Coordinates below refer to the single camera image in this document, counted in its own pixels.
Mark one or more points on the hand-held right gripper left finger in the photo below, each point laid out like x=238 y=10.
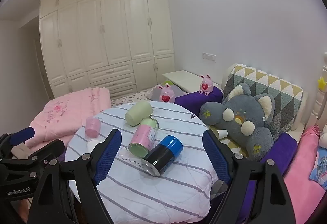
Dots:
x=107 y=156

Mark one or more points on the pink floral quilt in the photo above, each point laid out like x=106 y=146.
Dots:
x=63 y=114

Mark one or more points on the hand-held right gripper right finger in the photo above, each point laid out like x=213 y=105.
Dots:
x=217 y=158

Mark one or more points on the pink pillow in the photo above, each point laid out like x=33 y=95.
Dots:
x=301 y=162

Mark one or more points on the pink and green cup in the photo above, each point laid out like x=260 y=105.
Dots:
x=143 y=137

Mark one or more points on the triangle patterned quilted cover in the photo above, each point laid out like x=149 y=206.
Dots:
x=268 y=83

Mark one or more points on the yellow plaid sheet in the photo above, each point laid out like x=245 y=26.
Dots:
x=230 y=144

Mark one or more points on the white paper cup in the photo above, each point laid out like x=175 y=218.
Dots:
x=92 y=144
x=221 y=133

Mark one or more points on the white plush toy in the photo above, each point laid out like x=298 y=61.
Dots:
x=324 y=135

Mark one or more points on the white wall socket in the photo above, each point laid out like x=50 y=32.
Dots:
x=208 y=56

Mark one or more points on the grey pillow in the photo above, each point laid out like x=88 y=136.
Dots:
x=179 y=92

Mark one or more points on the heart print bed sheet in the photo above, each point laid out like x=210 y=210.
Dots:
x=127 y=98

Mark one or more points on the pink bunny plush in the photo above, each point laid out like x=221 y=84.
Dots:
x=166 y=96
x=206 y=85

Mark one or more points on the cream wardrobe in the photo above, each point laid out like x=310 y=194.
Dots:
x=102 y=35

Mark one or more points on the light green cup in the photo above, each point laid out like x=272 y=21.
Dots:
x=138 y=113

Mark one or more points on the blue printed pillow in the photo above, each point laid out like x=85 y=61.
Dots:
x=319 y=165

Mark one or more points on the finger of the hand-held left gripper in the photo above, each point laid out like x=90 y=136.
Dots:
x=21 y=135
x=48 y=148

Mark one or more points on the yellow star decoration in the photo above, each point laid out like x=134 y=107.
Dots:
x=322 y=83

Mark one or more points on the white bed post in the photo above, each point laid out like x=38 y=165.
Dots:
x=318 y=101

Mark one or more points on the white nightstand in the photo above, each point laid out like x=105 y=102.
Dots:
x=184 y=77

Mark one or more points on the grey plush toy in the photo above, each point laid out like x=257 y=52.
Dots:
x=237 y=121

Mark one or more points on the small pink cup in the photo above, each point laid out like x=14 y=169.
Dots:
x=92 y=127

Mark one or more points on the blue and black cup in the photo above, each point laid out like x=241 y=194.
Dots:
x=162 y=155

